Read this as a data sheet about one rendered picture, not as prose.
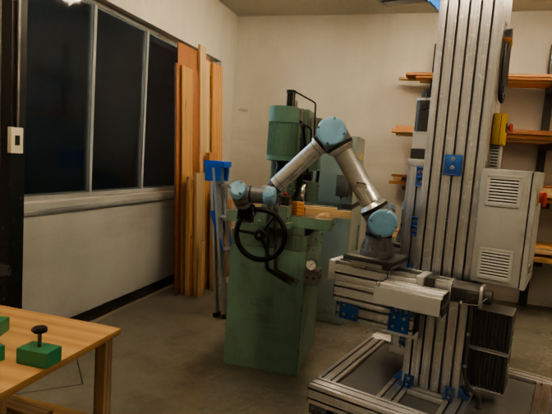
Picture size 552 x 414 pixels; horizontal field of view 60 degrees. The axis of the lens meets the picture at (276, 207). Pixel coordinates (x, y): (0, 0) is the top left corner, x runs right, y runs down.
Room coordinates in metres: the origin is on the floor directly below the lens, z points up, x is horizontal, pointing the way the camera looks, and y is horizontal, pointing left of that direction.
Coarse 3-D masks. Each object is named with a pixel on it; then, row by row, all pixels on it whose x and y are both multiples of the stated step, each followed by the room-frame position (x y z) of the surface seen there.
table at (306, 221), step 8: (232, 216) 2.67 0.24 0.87; (256, 216) 2.64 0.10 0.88; (296, 216) 2.60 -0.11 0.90; (304, 216) 2.63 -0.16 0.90; (312, 216) 2.66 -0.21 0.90; (256, 224) 2.54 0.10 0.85; (264, 224) 2.53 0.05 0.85; (272, 224) 2.52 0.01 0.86; (288, 224) 2.50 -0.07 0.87; (296, 224) 2.59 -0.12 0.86; (304, 224) 2.58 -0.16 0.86; (312, 224) 2.57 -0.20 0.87; (320, 224) 2.55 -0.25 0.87; (328, 224) 2.55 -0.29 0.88
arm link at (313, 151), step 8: (312, 144) 2.09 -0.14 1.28; (320, 144) 2.06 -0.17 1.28; (304, 152) 2.09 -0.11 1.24; (312, 152) 2.08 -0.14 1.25; (320, 152) 2.09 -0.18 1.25; (296, 160) 2.09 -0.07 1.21; (304, 160) 2.08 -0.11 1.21; (312, 160) 2.09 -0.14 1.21; (288, 168) 2.10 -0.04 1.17; (296, 168) 2.09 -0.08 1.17; (304, 168) 2.10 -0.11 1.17; (280, 176) 2.10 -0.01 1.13; (288, 176) 2.10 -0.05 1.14; (296, 176) 2.11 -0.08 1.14; (264, 184) 2.14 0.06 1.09; (272, 184) 2.11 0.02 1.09; (280, 184) 2.10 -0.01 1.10; (288, 184) 2.12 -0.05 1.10; (280, 192) 2.14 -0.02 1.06
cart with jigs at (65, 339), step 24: (0, 312) 1.82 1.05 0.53; (24, 312) 1.84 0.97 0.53; (0, 336) 1.59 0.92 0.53; (24, 336) 1.61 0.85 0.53; (48, 336) 1.62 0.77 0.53; (72, 336) 1.64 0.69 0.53; (96, 336) 1.65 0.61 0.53; (0, 360) 1.40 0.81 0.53; (24, 360) 1.39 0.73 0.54; (48, 360) 1.38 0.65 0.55; (72, 360) 1.49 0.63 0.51; (96, 360) 1.70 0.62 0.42; (0, 384) 1.27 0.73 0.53; (24, 384) 1.30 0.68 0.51; (96, 384) 1.70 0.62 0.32; (0, 408) 1.25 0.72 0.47; (24, 408) 1.71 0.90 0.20; (48, 408) 1.73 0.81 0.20; (96, 408) 1.70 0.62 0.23
